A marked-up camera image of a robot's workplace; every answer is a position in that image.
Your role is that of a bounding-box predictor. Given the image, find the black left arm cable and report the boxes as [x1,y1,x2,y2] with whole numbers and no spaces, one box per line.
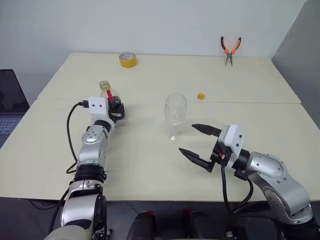
[65,100,90,175]

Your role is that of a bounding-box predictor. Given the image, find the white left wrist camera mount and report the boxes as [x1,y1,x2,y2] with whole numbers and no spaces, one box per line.
[88,96,116,126]

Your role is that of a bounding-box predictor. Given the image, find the dark laptop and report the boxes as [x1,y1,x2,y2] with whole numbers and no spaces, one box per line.
[0,68,31,149]

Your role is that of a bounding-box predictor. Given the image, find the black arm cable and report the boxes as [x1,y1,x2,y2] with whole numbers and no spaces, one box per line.
[65,100,90,175]
[219,163,255,215]

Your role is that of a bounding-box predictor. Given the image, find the small clear plastic bottle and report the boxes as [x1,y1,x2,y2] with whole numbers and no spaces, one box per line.
[99,80,124,112]

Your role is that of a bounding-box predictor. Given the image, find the clear wine glass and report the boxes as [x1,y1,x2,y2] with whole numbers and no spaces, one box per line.
[163,92,188,143]

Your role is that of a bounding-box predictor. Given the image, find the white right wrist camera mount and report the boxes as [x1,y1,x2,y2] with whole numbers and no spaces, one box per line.
[219,124,244,169]

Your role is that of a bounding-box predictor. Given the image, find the yellow tape roll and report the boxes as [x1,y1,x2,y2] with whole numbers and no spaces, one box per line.
[118,51,138,69]

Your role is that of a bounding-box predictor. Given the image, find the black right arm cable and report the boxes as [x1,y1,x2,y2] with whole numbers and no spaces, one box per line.
[219,163,255,215]

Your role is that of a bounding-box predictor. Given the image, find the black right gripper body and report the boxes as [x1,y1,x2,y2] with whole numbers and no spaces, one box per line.
[209,127,232,166]

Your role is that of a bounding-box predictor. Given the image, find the dark rounded shape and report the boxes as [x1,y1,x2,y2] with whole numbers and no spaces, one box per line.
[188,210,226,240]
[129,210,158,240]

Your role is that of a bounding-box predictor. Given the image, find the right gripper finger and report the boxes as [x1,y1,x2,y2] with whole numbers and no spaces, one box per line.
[178,147,213,174]
[191,123,222,138]

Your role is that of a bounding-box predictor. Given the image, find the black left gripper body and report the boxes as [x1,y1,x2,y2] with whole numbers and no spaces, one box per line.
[108,109,126,123]

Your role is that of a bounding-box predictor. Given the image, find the orange black needle-nose pliers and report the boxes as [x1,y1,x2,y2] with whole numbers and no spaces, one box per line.
[219,36,243,67]

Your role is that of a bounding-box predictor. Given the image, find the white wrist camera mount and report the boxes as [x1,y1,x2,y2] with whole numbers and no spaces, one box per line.
[88,96,116,126]
[219,124,244,169]

